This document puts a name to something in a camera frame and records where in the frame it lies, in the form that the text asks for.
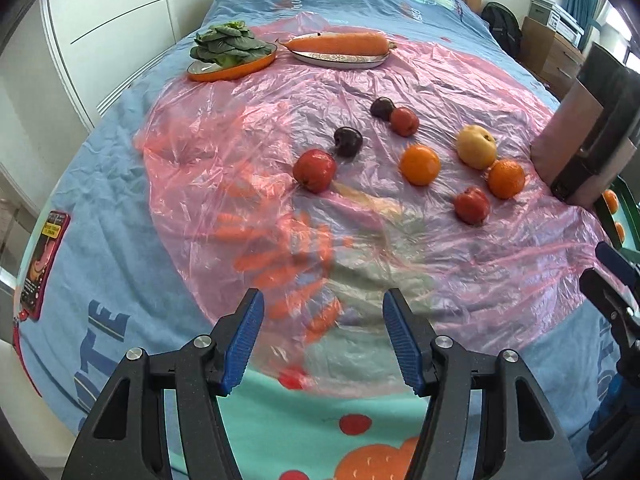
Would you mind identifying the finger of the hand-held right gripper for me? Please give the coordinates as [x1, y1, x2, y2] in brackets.
[594, 241, 640, 301]
[579, 267, 640, 348]

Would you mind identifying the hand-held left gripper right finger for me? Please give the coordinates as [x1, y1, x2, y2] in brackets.
[382, 287, 583, 480]

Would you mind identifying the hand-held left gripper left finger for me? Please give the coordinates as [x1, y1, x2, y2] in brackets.
[60, 287, 266, 480]

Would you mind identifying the green tray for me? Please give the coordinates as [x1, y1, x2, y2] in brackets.
[595, 175, 640, 252]

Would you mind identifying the yellow pear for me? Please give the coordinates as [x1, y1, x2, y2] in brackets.
[456, 125, 498, 170]

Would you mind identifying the dark purple plum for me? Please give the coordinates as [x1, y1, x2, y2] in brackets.
[333, 127, 363, 157]
[370, 96, 397, 121]

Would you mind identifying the small red apple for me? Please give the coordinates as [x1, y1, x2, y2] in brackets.
[390, 107, 420, 137]

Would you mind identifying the steel and black kettle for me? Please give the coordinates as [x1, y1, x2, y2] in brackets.
[530, 42, 640, 208]

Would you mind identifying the large red apple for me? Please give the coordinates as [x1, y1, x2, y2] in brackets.
[292, 148, 337, 194]

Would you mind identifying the wooden dresser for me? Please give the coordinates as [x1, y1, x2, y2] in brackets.
[520, 16, 586, 98]

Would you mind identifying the pink plastic sheet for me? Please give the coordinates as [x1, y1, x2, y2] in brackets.
[135, 12, 626, 401]

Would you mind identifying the white printer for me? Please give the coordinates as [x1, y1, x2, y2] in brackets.
[529, 0, 586, 48]

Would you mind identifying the black backpack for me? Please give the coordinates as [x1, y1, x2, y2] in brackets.
[481, 2, 523, 58]

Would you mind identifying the orange plate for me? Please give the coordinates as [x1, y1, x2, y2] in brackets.
[187, 50, 278, 82]

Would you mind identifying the green leafy vegetable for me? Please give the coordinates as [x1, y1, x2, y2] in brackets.
[189, 21, 278, 68]

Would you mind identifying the large carrot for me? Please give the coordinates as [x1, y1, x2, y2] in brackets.
[280, 31, 398, 56]

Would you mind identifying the white wardrobe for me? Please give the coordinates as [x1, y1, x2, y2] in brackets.
[0, 0, 251, 133]

